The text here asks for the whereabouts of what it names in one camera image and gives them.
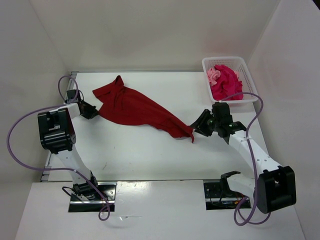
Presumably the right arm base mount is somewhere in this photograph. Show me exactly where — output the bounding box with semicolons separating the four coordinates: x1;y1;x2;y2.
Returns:
203;179;245;211

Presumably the dark red t shirt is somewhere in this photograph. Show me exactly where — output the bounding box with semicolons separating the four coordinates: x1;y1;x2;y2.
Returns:
92;75;195;142

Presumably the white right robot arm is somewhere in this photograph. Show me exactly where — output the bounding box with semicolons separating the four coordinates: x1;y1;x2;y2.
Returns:
191;102;297;214

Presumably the white plastic basket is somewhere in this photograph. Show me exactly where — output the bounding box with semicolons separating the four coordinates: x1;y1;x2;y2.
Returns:
202;56;258;103

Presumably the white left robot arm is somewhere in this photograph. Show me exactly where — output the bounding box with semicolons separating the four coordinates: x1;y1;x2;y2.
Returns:
37;89;100;200

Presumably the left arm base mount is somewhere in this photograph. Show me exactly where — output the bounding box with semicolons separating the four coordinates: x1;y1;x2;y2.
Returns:
62;181;117;213

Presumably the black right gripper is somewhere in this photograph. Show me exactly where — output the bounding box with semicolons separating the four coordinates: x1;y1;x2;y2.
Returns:
189;108;221;137

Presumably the magenta t shirt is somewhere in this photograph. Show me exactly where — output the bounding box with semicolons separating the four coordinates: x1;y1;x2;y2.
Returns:
210;64;244;101

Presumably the light pink t shirt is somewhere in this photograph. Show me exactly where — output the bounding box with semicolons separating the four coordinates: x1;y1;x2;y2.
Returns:
206;68;221;86

